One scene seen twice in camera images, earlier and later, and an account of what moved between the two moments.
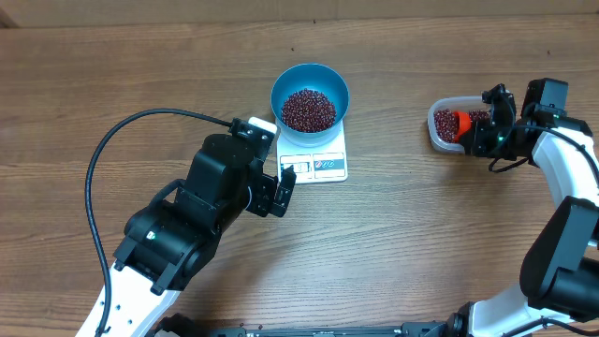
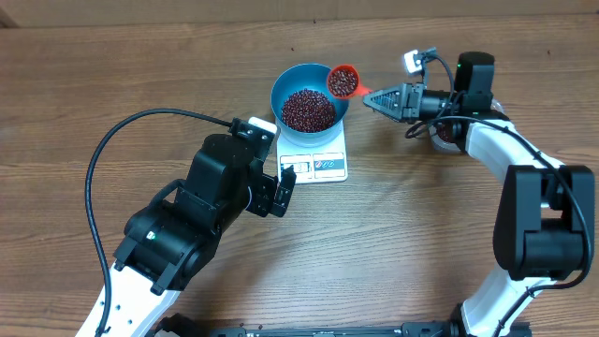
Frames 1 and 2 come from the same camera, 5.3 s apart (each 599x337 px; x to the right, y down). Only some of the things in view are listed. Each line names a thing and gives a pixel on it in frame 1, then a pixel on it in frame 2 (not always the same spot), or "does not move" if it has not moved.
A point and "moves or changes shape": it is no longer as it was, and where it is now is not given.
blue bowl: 311,77 does not move
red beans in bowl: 308,110 does not move
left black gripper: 265,189 does not move
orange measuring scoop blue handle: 461,124 moves or changes shape
